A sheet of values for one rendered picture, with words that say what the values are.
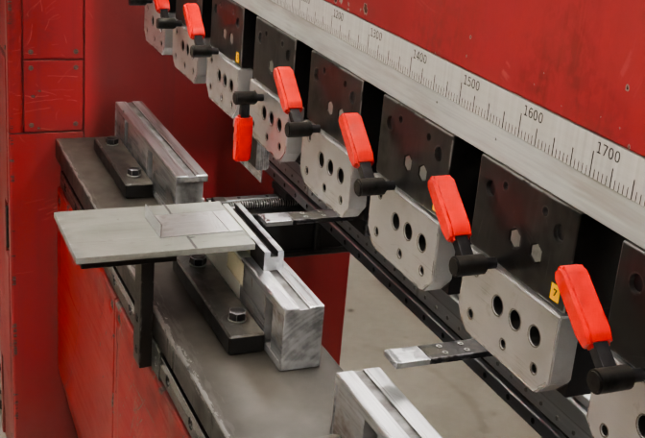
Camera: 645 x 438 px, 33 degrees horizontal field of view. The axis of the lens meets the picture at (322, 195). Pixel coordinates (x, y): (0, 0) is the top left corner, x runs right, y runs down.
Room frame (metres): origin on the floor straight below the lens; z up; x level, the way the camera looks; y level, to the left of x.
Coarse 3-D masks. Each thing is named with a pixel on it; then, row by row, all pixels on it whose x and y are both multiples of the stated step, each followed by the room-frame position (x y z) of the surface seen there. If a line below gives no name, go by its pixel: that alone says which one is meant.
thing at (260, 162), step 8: (256, 144) 1.52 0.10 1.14; (256, 152) 1.52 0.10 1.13; (264, 152) 1.53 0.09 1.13; (248, 160) 1.55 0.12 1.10; (256, 160) 1.52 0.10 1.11; (264, 160) 1.53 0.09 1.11; (248, 168) 1.58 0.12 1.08; (256, 168) 1.52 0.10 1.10; (264, 168) 1.53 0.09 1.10; (256, 176) 1.54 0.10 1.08
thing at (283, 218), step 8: (264, 216) 1.58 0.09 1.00; (272, 216) 1.58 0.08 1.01; (280, 216) 1.59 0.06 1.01; (288, 216) 1.59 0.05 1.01; (296, 216) 1.59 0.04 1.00; (304, 216) 1.59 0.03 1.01; (312, 216) 1.60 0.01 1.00; (320, 216) 1.60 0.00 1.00; (328, 216) 1.61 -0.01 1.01; (336, 216) 1.61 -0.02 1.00; (264, 224) 1.56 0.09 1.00; (272, 224) 1.56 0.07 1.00; (280, 224) 1.57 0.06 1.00; (288, 224) 1.57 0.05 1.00; (296, 224) 1.58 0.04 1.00; (352, 224) 1.62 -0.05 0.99; (360, 224) 1.60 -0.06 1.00; (368, 232) 1.58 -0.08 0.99
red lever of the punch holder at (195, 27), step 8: (184, 8) 1.64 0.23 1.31; (192, 8) 1.64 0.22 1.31; (184, 16) 1.63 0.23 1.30; (192, 16) 1.62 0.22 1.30; (200, 16) 1.63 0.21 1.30; (192, 24) 1.61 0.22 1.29; (200, 24) 1.62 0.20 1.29; (192, 32) 1.60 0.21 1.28; (200, 32) 1.61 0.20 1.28; (200, 40) 1.60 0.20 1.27; (192, 48) 1.58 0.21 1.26; (200, 48) 1.58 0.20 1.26; (208, 48) 1.59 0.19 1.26; (216, 48) 1.60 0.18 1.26; (192, 56) 1.58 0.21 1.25; (200, 56) 1.58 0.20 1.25; (208, 56) 1.59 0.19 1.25
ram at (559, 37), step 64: (256, 0) 1.47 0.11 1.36; (384, 0) 1.12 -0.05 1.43; (448, 0) 1.00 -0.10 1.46; (512, 0) 0.90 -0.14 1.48; (576, 0) 0.82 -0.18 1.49; (640, 0) 0.76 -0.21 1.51; (384, 64) 1.10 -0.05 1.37; (512, 64) 0.89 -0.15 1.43; (576, 64) 0.81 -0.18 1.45; (640, 64) 0.75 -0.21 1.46; (448, 128) 0.97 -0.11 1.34; (640, 128) 0.74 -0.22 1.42; (576, 192) 0.79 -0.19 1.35
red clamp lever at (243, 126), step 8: (232, 96) 1.40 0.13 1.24; (240, 96) 1.39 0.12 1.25; (248, 96) 1.39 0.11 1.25; (256, 96) 1.40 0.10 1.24; (240, 104) 1.39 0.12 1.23; (248, 104) 1.40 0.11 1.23; (240, 112) 1.40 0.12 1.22; (248, 112) 1.40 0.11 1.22; (240, 120) 1.39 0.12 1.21; (248, 120) 1.39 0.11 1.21; (240, 128) 1.39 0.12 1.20; (248, 128) 1.39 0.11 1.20; (240, 136) 1.39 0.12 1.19; (248, 136) 1.39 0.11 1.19; (240, 144) 1.39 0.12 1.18; (248, 144) 1.39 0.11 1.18; (240, 152) 1.39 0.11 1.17; (248, 152) 1.39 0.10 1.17; (240, 160) 1.39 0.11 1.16
